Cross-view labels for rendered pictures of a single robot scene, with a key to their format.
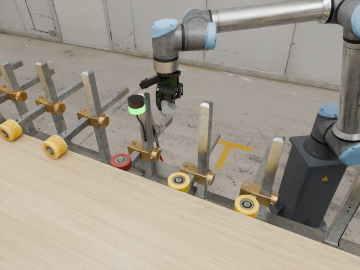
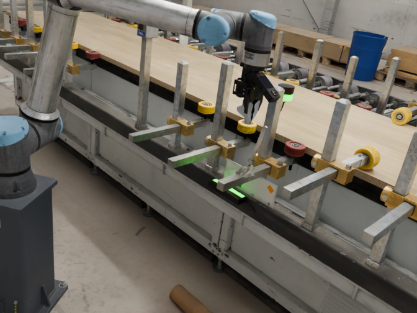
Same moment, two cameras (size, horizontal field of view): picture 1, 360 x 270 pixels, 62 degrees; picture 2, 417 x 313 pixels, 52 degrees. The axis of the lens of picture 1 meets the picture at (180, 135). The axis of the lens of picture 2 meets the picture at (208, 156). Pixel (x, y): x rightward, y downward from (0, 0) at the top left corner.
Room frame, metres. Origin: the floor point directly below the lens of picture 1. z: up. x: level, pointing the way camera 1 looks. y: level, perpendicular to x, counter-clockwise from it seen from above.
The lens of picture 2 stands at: (2.43, 0.34, 1.53)
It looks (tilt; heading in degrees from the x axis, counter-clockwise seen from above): 25 degrees down; 196
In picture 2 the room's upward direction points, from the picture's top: 8 degrees clockwise
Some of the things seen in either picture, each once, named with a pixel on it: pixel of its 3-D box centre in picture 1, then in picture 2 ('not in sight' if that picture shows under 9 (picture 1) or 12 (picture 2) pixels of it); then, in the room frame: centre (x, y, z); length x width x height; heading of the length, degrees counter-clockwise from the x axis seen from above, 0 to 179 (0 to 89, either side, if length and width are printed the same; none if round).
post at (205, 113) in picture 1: (203, 155); (219, 120); (0.84, -0.09, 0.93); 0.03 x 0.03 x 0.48; 64
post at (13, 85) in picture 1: (21, 105); not in sight; (1.29, 0.81, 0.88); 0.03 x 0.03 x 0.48; 64
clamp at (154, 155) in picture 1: (143, 151); (268, 164); (0.96, 0.16, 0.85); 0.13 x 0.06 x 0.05; 64
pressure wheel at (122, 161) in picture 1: (122, 169); (292, 156); (0.85, 0.23, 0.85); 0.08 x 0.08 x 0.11
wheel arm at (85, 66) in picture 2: not in sight; (61, 69); (0.36, -1.20, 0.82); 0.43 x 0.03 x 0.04; 154
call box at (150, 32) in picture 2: not in sight; (147, 29); (0.62, -0.55, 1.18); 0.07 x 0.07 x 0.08; 64
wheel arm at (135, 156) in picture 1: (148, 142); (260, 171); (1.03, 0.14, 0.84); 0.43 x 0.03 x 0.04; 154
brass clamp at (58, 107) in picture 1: (51, 105); (405, 202); (1.19, 0.60, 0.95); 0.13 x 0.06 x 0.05; 64
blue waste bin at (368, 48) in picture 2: not in sight; (365, 55); (-5.02, 0.57, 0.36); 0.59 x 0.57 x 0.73; 157
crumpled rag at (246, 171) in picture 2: (157, 127); (247, 169); (1.10, 0.11, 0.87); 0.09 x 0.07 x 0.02; 154
